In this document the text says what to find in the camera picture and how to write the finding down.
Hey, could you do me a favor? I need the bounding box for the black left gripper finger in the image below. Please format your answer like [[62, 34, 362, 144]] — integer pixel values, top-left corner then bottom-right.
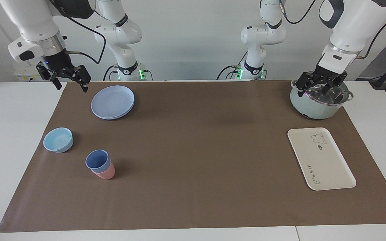
[[295, 71, 318, 98], [322, 73, 348, 97]]

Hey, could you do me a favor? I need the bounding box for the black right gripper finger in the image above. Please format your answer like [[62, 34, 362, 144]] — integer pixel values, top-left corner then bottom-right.
[[68, 65, 91, 93], [36, 62, 63, 90]]

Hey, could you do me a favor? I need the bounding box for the blue plastic cup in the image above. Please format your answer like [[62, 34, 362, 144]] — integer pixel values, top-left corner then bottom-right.
[[85, 149, 111, 173]]

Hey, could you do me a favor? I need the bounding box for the pink plastic cup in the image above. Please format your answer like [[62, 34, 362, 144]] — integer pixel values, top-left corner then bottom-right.
[[91, 161, 116, 180]]

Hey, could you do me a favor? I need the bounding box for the cream tray with rabbit print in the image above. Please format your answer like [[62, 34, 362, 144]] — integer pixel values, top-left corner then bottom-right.
[[287, 127, 357, 191]]

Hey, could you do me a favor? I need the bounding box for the pale green pot glass lid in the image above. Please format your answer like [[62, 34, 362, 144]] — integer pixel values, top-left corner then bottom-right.
[[290, 79, 353, 120]]

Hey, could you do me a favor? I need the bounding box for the pale blue round plate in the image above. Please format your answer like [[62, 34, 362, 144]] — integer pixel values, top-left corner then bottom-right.
[[91, 85, 135, 120]]

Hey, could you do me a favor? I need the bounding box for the light blue bowl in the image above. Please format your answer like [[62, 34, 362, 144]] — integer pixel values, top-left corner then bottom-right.
[[43, 127, 74, 153]]

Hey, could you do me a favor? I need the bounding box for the brown table mat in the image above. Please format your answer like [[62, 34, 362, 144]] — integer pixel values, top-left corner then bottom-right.
[[0, 80, 386, 232]]

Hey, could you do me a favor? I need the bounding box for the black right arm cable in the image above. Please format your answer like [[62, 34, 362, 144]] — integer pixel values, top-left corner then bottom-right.
[[51, 0, 107, 64]]

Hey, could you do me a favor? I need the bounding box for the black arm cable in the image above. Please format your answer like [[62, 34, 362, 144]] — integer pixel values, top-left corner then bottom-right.
[[51, 0, 107, 64], [278, 0, 386, 60]]

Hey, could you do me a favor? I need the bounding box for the white wall power strip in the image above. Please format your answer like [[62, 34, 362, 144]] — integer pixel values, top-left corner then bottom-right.
[[14, 65, 44, 82]]

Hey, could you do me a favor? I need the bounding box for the black right base cable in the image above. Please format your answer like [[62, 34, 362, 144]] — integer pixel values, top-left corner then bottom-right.
[[103, 65, 118, 81]]

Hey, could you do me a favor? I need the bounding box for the black base cable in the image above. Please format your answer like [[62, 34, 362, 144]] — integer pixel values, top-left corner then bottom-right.
[[217, 65, 237, 80], [103, 65, 118, 81]]

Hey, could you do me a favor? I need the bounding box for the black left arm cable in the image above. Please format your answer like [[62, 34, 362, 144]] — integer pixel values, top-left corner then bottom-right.
[[278, 0, 386, 60]]

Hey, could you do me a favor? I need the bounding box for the black left base cable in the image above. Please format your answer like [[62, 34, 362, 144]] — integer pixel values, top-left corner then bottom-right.
[[217, 65, 237, 80]]

